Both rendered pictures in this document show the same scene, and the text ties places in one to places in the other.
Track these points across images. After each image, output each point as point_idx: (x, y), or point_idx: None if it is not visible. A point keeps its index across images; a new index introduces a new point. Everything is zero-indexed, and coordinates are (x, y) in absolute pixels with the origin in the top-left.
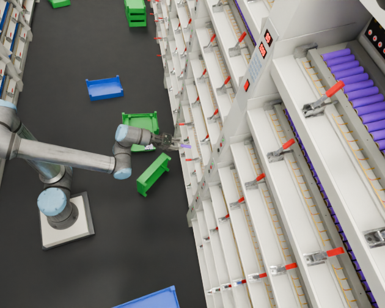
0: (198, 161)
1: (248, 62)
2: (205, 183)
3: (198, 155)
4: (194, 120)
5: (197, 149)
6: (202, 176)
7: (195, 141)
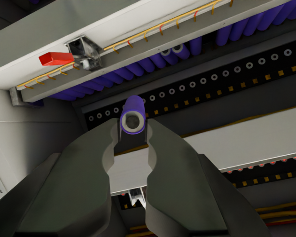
0: (79, 51)
1: None
2: None
3: (110, 47)
4: (268, 158)
5: (143, 33)
6: (7, 166)
7: (192, 12)
